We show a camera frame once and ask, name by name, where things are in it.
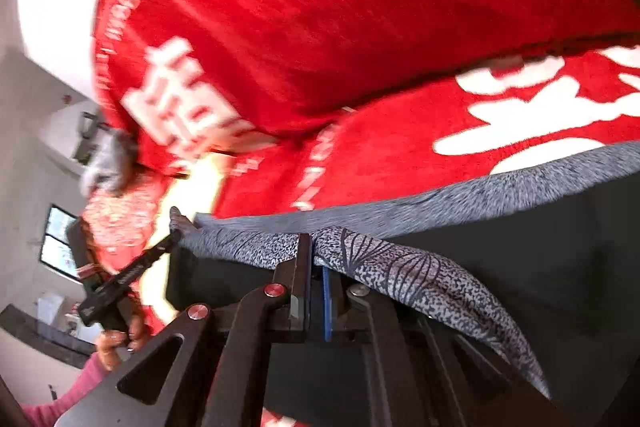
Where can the pink sleeved forearm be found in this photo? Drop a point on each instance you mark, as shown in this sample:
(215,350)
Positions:
(46,415)

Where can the red patterned pillow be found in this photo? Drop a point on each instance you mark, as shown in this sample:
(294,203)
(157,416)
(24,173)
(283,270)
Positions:
(123,226)

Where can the dark counter ledge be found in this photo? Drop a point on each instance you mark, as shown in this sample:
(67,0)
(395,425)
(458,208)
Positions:
(45,338)

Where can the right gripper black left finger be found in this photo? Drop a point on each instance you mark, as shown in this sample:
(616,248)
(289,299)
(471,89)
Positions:
(209,367)

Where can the black pants with grey waistband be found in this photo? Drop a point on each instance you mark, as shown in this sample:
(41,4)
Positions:
(542,264)

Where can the dark framed window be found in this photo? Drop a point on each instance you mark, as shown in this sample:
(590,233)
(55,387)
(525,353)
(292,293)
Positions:
(55,252)

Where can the red pillow with white characters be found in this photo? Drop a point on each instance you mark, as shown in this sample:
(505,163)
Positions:
(187,76)

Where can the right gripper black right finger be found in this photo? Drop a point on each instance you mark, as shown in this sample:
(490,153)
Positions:
(418,372)

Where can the red blanket with white characters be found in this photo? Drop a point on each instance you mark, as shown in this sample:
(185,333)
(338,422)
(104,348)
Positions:
(458,129)

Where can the person's left hand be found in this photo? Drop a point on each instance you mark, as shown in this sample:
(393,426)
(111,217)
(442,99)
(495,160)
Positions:
(109,342)

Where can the grey cloth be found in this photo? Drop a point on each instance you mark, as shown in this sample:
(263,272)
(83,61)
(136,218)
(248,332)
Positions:
(112,167)

